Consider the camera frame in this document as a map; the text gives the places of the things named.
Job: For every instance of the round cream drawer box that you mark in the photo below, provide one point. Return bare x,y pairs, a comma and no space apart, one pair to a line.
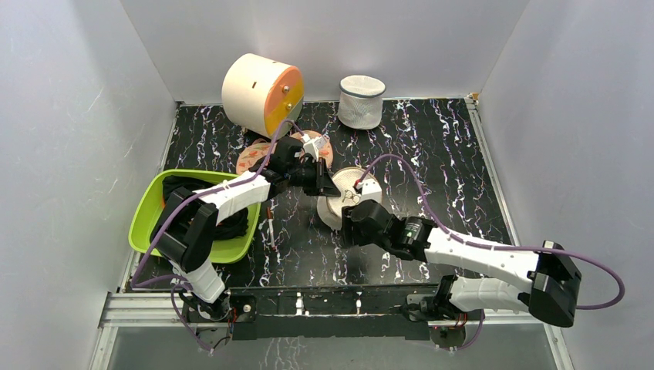
258,93

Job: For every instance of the white mesh cylinder basket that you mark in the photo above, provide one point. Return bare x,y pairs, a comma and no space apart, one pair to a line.
361,102

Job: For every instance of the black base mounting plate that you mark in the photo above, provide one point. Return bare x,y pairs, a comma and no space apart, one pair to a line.
411,311

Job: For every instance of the round white mesh laundry bag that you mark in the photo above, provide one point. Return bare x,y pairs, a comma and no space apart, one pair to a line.
329,209

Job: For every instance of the red white marker pen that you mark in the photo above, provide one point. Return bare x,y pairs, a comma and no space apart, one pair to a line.
271,232

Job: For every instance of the floral pink mesh pouch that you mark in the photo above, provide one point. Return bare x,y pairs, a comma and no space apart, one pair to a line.
251,154

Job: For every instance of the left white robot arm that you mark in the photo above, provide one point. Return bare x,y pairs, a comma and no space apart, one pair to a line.
184,233

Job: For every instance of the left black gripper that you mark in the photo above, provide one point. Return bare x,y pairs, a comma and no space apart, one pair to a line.
321,185

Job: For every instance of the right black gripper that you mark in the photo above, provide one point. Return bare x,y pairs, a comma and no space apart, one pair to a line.
359,221

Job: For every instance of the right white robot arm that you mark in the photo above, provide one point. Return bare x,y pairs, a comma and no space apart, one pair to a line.
544,283

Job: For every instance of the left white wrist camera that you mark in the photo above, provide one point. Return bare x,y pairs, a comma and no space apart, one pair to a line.
312,146

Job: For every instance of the green plastic basin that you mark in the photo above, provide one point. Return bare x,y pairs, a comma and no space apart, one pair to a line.
152,204

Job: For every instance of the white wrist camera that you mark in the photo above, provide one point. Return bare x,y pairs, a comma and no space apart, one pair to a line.
368,189
312,146

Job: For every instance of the black clothing in basin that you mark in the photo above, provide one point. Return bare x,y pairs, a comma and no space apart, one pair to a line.
229,228

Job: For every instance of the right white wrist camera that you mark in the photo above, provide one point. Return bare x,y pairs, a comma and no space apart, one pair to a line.
368,189

